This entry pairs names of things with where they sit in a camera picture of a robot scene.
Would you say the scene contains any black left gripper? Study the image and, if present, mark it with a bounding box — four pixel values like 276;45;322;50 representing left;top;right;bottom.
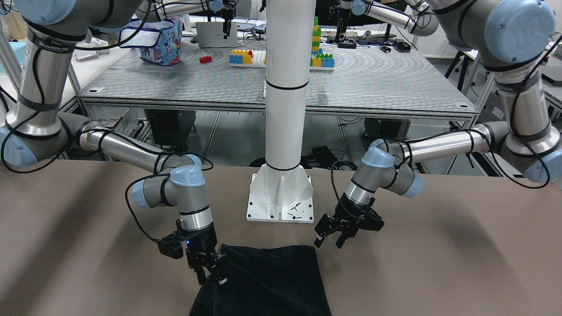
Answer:
313;195;385;249

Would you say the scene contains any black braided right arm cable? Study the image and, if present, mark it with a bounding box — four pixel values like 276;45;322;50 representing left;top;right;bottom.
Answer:
0;0;214;244

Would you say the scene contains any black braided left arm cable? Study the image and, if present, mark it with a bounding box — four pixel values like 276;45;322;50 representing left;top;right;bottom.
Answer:
330;33;562;220

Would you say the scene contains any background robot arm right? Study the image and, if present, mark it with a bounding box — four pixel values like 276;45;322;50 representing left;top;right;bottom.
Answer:
184;0;417;284

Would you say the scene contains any stacked toy block tower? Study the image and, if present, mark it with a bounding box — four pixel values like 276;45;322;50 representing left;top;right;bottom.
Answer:
310;16;335;71

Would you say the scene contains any black cable bundle on floor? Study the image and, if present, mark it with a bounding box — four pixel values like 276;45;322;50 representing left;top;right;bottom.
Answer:
249;145;360;172

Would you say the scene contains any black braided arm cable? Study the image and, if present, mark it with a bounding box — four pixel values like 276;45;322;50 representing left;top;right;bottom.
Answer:
330;33;562;220
0;0;214;244

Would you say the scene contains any red toy block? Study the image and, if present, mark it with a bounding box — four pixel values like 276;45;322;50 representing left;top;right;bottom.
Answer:
199;56;213;64

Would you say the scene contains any colourful patterned bag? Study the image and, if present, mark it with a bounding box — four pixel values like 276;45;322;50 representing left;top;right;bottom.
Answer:
119;16;183;66

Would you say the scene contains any grey computer box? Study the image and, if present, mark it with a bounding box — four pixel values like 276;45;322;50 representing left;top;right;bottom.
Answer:
144;109;196;150
363;118;410;142

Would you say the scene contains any toy block set on tray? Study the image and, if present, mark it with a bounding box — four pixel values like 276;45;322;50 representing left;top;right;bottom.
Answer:
229;49;267;68

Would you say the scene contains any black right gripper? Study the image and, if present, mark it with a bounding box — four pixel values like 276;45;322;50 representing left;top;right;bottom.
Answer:
184;223;229;285

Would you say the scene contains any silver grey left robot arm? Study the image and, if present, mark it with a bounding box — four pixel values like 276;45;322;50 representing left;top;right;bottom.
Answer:
314;0;561;248

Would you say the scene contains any silver laptop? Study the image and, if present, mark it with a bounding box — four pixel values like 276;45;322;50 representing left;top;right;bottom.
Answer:
195;22;238;48

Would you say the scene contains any black printed t-shirt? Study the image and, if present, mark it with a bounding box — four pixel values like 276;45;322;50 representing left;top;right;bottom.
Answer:
189;244;331;316

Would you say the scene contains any white central mounting column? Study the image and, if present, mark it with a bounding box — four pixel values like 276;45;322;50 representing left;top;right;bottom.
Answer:
246;0;315;223

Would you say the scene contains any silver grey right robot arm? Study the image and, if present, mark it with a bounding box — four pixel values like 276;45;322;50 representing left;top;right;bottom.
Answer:
1;0;229;285

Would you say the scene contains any striped aluminium workbench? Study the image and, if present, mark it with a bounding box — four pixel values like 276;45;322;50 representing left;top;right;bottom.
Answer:
46;9;525;175

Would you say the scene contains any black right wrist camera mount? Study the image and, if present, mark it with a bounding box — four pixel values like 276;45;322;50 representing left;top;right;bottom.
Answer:
157;232;185;259

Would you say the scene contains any white plastic basket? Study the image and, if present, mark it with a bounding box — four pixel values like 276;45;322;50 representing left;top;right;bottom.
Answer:
92;106;138;136

